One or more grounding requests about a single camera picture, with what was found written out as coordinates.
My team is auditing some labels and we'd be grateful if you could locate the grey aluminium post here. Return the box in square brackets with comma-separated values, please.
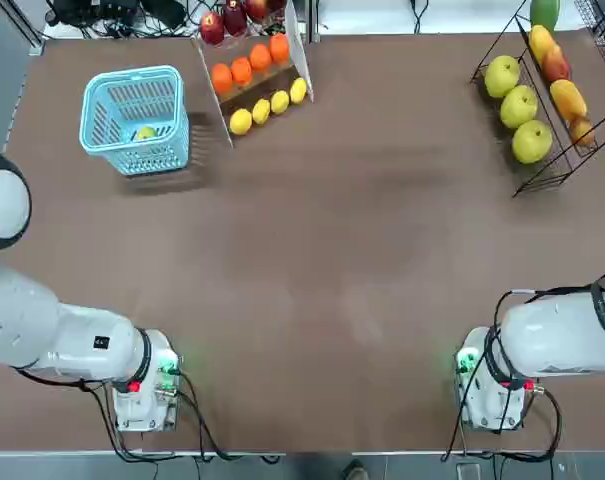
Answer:
[305, 0, 319, 45]

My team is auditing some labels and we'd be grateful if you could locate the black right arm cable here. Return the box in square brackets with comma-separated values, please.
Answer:
[440, 279, 605, 464]

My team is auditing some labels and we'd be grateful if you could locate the green mango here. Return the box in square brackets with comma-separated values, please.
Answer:
[529, 0, 562, 30]

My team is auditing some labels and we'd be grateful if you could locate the person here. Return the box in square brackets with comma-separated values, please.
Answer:
[342, 458, 369, 480]

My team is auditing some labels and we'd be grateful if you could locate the light blue plastic basket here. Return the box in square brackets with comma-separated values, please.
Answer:
[78, 64, 191, 176]

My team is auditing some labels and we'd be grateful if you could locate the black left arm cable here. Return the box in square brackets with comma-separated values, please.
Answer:
[11, 367, 283, 464]

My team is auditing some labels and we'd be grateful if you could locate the orange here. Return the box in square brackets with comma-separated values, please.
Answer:
[230, 56, 254, 86]
[211, 63, 234, 95]
[249, 43, 273, 72]
[268, 33, 290, 64]

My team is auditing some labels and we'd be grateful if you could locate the large yellow-green apple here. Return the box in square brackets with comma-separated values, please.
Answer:
[484, 54, 522, 99]
[499, 84, 539, 130]
[511, 119, 554, 165]

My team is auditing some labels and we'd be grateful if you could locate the clear acrylic tiered shelf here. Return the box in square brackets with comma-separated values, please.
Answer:
[190, 0, 316, 150]

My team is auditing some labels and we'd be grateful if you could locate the black wire grid rack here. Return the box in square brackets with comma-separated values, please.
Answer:
[574, 0, 605, 84]

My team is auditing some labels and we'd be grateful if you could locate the black cable tangle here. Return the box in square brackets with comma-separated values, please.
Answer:
[41, 0, 203, 39]

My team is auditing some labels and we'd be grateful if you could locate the black wire fruit shelf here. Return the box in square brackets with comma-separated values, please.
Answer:
[469, 13, 605, 198]

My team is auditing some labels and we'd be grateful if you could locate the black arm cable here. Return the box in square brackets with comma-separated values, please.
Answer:
[11, 367, 283, 464]
[440, 279, 605, 464]

